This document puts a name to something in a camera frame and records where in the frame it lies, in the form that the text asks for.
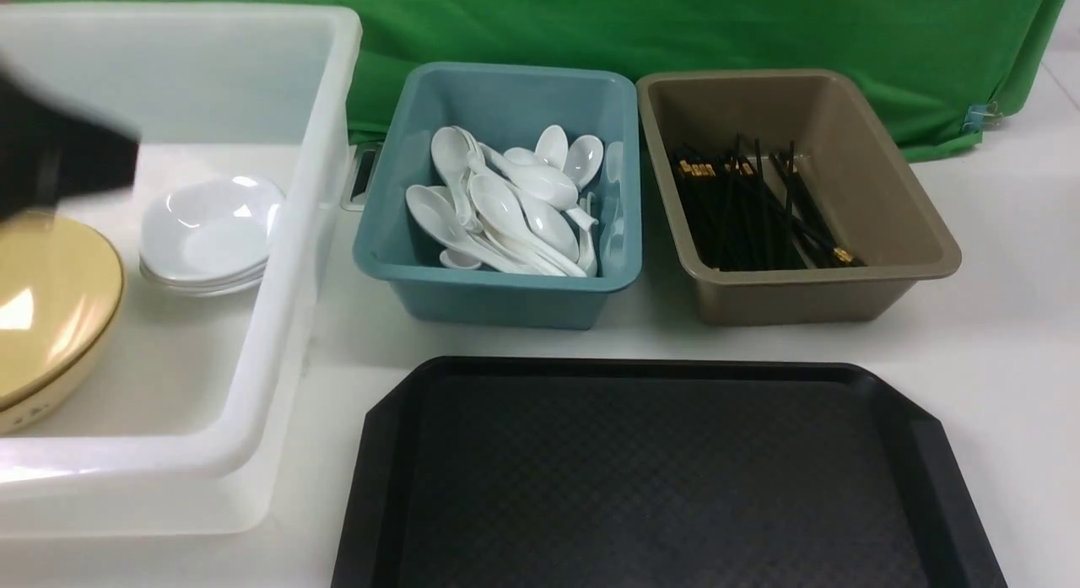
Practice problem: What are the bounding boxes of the white square dish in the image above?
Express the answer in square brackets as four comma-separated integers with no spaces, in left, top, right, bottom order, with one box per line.
[139,260,267,289]
[139,175,285,285]

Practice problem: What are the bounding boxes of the white soup spoon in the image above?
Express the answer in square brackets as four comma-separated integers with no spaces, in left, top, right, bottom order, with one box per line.
[469,174,588,278]

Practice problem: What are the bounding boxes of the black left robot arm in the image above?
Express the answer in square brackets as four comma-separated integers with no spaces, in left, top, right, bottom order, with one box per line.
[1,64,140,221]

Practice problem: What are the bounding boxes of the blue binder clip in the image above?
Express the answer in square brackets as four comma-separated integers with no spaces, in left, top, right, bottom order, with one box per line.
[961,101,1004,135]

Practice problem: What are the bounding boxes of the large white plastic tub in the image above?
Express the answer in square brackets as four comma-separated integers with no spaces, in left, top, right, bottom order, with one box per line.
[1,3,362,539]

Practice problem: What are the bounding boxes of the brown plastic bin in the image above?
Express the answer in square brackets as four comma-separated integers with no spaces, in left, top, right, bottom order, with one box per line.
[637,69,962,326]

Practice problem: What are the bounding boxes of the black serving tray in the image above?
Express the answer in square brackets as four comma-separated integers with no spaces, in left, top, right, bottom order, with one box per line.
[330,356,1007,587]

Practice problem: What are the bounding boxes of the black chopstick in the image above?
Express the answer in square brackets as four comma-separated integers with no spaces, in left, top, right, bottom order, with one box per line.
[753,138,773,270]
[773,141,799,269]
[769,153,867,268]

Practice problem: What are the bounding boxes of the green backdrop cloth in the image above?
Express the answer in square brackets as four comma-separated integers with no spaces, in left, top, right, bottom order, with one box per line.
[14,0,1066,162]

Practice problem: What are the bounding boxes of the black chopstick in bin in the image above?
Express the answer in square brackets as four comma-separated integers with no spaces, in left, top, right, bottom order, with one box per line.
[769,153,867,268]

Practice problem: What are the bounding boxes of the white dish in tub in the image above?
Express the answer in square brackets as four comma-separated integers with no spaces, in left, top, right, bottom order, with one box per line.
[146,276,262,297]

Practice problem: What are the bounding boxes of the white spoon in bin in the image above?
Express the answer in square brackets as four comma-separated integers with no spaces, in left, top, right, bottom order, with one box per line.
[405,185,540,273]
[535,124,570,170]
[429,126,483,233]
[478,143,579,211]
[510,185,580,262]
[563,135,604,192]

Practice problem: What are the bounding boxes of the teal plastic bin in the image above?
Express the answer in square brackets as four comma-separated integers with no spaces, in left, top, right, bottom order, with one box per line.
[354,62,644,330]

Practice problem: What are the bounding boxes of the yellow noodle bowl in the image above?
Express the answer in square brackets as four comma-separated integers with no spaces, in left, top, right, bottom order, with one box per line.
[1,211,125,407]

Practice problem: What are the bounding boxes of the yellow bowl in tub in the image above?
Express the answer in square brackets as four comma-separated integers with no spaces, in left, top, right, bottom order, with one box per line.
[1,348,112,438]

